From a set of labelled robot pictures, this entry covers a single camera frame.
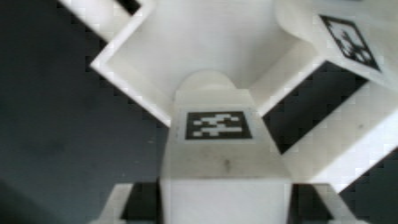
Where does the small white leg block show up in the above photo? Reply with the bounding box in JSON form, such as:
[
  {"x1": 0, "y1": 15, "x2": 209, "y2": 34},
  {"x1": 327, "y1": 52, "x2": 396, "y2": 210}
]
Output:
[{"x1": 160, "y1": 70, "x2": 291, "y2": 224}]

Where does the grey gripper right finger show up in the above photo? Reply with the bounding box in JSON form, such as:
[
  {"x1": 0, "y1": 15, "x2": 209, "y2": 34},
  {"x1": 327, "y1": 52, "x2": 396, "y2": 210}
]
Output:
[{"x1": 312, "y1": 184, "x2": 364, "y2": 224}]

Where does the white leg block with tag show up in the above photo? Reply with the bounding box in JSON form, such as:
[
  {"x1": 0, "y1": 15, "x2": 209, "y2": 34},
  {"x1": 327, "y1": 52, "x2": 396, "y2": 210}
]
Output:
[{"x1": 275, "y1": 0, "x2": 398, "y2": 92}]

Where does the white U-shaped fixture frame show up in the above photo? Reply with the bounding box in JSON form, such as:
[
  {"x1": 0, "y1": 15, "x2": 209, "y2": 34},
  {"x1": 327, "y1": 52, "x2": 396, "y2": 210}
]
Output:
[{"x1": 282, "y1": 83, "x2": 398, "y2": 192}]

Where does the white chair seat block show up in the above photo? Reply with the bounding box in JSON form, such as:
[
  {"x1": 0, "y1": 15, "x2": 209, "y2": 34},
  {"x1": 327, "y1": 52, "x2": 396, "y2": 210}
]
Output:
[{"x1": 58, "y1": 0, "x2": 325, "y2": 123}]

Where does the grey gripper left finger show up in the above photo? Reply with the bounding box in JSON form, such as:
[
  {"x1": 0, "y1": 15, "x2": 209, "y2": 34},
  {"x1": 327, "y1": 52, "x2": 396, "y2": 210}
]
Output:
[{"x1": 87, "y1": 183, "x2": 133, "y2": 224}]

